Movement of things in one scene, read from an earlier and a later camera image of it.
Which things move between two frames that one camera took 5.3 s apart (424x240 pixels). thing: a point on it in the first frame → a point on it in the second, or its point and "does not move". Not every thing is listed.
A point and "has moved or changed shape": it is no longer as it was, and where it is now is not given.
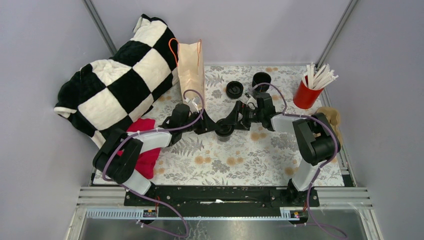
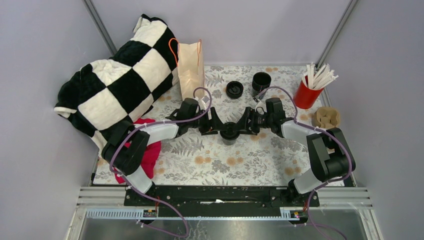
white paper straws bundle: (316, 78) does not move
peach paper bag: (191, 68) does not move
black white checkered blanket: (109, 94) does not move
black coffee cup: (224, 139) has moved or changed shape
